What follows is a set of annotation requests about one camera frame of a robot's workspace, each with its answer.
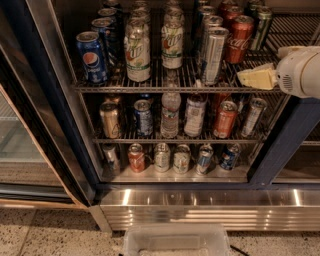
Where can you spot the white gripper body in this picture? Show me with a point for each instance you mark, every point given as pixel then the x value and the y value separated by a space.
pixel 293 75

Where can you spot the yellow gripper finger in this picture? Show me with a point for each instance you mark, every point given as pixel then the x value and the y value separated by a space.
pixel 288 51
pixel 261 77

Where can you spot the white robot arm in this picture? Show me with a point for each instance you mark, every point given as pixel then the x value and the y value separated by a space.
pixel 297 73

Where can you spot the silver slim can middle shelf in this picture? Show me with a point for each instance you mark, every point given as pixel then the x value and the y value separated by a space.
pixel 255 111

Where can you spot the front green can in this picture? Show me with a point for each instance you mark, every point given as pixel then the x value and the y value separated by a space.
pixel 263 18

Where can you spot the green can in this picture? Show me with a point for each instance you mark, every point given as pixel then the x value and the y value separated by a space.
pixel 252 6
pixel 263 18

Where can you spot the front red Coca-Cola can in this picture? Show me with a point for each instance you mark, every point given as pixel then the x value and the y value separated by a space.
pixel 241 30

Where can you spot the red coca-cola can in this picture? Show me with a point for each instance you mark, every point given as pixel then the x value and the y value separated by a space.
pixel 225 4
pixel 230 14
pixel 241 30

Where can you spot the rear green can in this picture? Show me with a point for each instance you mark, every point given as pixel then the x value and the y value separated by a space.
pixel 252 6

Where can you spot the red can middle shelf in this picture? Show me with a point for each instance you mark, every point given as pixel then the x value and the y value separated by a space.
pixel 225 119

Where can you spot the red can shelf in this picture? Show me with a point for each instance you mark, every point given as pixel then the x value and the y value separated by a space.
pixel 225 119
pixel 136 157

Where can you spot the front silver slim can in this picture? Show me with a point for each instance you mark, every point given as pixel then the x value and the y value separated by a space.
pixel 213 54

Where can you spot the silver slim can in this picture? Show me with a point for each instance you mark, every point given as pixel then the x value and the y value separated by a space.
pixel 200 13
pixel 207 23
pixel 213 54

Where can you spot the middle red Coca-Cola can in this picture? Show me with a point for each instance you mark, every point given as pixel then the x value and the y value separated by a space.
pixel 230 14

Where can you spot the rear red Coca-Cola can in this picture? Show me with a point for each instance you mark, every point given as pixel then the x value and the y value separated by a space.
pixel 225 4

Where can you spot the blue Pepsi can bottom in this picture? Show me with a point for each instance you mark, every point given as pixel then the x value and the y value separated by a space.
pixel 229 156

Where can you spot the blue pepsi can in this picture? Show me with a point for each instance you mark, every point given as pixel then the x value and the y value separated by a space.
pixel 229 156
pixel 109 13
pixel 107 32
pixel 91 51

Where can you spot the front right 7UP can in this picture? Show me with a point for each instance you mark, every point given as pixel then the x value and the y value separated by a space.
pixel 172 45

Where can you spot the silver blue can bottom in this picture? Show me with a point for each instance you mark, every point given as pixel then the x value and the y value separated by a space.
pixel 204 159

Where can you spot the stainless steel fridge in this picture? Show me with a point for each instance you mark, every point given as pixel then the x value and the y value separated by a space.
pixel 290 203

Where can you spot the white 7UP can bottom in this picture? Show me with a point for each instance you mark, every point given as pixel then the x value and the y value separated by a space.
pixel 181 159

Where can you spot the blue can middle shelf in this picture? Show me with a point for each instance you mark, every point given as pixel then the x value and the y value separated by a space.
pixel 143 118

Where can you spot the white can bottom shelf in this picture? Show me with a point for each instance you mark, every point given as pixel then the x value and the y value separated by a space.
pixel 162 157

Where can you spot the front left 7UP can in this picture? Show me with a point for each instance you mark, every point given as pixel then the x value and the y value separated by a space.
pixel 137 50

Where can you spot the red can bottom shelf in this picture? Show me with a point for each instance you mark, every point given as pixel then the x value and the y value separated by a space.
pixel 136 157

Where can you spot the gold can middle shelf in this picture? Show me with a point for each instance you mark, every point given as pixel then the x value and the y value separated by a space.
pixel 109 113

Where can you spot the front blue Pepsi can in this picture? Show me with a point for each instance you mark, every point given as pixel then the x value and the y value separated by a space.
pixel 91 51

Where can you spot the silver can bottom left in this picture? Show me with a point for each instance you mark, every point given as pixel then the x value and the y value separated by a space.
pixel 111 155

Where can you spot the open glass fridge door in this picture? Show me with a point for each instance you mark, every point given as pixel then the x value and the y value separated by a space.
pixel 46 154

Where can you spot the labelled dark bottle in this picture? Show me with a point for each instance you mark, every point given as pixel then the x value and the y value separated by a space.
pixel 194 114

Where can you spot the clear water bottle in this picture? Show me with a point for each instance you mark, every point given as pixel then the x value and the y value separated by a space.
pixel 171 102

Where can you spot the clear plastic bin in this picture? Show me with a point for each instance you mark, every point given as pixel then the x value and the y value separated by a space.
pixel 176 239

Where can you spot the top wire shelf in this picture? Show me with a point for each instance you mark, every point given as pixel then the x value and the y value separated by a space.
pixel 287 29

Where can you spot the wire shelf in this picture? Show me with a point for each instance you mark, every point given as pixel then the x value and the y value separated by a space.
pixel 205 137
pixel 287 29

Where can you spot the middle wire shelf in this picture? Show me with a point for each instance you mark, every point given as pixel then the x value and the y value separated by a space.
pixel 205 137

